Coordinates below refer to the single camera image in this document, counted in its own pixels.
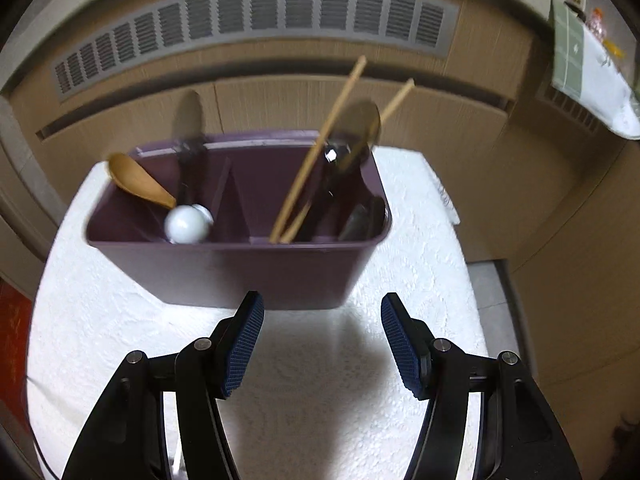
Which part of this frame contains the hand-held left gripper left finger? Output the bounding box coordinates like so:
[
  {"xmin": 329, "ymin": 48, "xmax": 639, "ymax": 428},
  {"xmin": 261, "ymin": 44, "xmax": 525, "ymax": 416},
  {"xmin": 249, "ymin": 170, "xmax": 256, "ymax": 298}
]
[{"xmin": 62, "ymin": 291, "xmax": 265, "ymax": 480}]

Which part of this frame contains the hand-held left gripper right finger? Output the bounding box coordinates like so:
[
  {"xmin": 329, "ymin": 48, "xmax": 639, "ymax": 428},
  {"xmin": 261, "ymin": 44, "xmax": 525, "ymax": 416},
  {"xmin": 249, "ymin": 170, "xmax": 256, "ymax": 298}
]
[{"xmin": 381, "ymin": 292, "xmax": 581, "ymax": 480}]

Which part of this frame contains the purple plastic utensil holder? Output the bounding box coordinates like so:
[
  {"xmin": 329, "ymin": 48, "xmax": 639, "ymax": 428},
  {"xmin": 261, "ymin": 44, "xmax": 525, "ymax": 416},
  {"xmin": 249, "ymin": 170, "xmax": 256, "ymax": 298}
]
[{"xmin": 85, "ymin": 132, "xmax": 394, "ymax": 310}]

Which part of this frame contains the wooden spoon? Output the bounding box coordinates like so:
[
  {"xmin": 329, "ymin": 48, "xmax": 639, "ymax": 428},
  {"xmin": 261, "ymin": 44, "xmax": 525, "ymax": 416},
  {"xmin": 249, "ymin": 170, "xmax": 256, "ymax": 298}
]
[{"xmin": 108, "ymin": 152, "xmax": 179, "ymax": 210}]

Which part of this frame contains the wooden chopstick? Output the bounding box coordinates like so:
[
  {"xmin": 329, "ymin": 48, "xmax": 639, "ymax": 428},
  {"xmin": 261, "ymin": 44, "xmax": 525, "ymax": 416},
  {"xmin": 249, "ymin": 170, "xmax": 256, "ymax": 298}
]
[
  {"xmin": 280, "ymin": 79, "xmax": 416, "ymax": 243},
  {"xmin": 269, "ymin": 56, "xmax": 367, "ymax": 242}
]

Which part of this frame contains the white round-ended utensil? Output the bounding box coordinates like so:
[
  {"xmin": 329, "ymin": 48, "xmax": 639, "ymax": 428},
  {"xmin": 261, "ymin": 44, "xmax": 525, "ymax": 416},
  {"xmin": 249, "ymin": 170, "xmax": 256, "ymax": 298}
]
[{"xmin": 164, "ymin": 203, "xmax": 215, "ymax": 245}]

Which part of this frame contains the wooden kitchen cabinet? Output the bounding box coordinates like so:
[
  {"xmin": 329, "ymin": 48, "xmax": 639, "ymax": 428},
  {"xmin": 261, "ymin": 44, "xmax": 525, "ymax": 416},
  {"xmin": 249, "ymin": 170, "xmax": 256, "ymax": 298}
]
[{"xmin": 0, "ymin": 0, "xmax": 640, "ymax": 461}]

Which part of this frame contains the small grey vent grille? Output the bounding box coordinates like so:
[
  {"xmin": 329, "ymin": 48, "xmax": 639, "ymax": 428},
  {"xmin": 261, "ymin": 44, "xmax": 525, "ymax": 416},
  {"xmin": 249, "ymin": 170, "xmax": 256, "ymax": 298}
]
[{"xmin": 535, "ymin": 84, "xmax": 609, "ymax": 134}]

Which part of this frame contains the green and white cloth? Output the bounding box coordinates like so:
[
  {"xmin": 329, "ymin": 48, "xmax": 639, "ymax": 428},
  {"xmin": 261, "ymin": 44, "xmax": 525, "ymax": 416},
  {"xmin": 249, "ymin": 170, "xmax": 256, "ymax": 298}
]
[{"xmin": 549, "ymin": 0, "xmax": 640, "ymax": 139}]

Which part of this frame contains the red-capped plastic bottle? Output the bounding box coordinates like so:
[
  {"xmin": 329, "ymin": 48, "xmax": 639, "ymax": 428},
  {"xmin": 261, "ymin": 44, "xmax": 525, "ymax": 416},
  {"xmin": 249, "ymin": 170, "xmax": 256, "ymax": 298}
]
[{"xmin": 586, "ymin": 7, "xmax": 608, "ymax": 38}]

